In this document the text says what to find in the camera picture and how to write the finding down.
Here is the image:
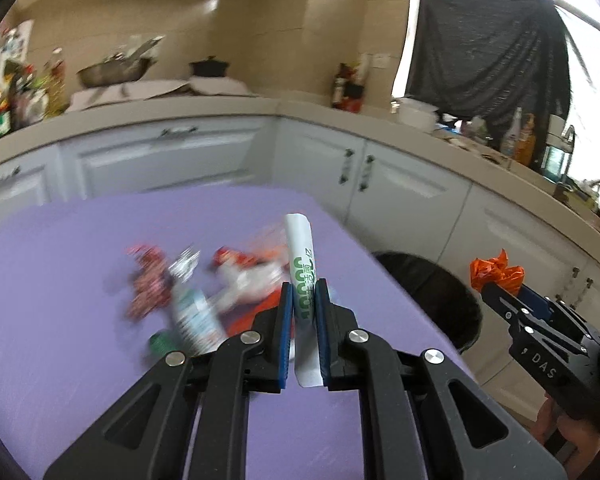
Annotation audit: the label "orange plastic bag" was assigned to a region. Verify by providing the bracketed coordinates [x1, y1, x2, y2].
[469, 249, 526, 296]

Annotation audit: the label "white blue toothpaste tube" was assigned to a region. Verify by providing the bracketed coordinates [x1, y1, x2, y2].
[168, 246, 226, 356]

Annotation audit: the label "white green paper tube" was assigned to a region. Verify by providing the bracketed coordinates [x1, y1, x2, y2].
[284, 212, 323, 388]

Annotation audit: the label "black trash bin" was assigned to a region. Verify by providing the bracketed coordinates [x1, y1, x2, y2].
[374, 252, 483, 353]

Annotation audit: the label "person's right hand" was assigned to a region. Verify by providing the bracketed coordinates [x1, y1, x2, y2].
[529, 394, 600, 479]

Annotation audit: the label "white right cabinet doors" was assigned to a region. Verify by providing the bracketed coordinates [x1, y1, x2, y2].
[439, 185, 600, 420]

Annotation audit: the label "red checkered ribbon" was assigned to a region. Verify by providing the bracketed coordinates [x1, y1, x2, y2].
[125, 245, 172, 321]

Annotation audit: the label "clear crumpled plastic bag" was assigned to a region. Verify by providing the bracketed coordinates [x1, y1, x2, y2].
[212, 261, 286, 313]

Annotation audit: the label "purple tablecloth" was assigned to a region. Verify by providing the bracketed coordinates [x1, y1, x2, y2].
[0, 184, 455, 479]

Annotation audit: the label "orange detergent bottle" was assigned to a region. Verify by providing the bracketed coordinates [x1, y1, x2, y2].
[514, 113, 535, 166]

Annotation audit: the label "white spray bottle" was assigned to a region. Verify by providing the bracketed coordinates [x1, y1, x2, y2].
[500, 107, 522, 158]

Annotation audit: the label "white corner cabinet doors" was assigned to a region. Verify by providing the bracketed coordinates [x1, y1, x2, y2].
[272, 118, 471, 261]

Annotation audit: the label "red small bottle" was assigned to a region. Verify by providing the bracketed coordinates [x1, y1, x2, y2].
[211, 246, 264, 269]

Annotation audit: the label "orange dotted clear bag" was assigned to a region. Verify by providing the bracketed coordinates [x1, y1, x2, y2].
[248, 222, 289, 266]

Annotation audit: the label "white lidded bucket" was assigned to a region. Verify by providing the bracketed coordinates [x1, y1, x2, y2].
[398, 96, 438, 133]

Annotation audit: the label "dark window curtain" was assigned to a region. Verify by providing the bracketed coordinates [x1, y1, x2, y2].
[404, 0, 577, 137]

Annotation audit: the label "red black utensil holder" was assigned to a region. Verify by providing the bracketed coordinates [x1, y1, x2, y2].
[341, 81, 365, 114]

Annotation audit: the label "white drawer cabinet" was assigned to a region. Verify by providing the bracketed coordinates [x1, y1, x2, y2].
[0, 116, 275, 224]

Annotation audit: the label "dark sauce bottle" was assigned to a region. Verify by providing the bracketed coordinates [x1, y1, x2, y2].
[330, 63, 348, 110]

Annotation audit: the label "cooking oil bottle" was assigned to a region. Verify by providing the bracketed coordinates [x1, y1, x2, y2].
[44, 47, 68, 118]

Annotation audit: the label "black pot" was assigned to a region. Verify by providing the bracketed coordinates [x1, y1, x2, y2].
[188, 55, 230, 78]

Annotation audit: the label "steel wok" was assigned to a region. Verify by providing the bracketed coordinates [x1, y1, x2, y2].
[76, 36, 163, 89]

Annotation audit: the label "condiment rack with bottles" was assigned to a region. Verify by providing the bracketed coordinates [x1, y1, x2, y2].
[0, 20, 48, 139]

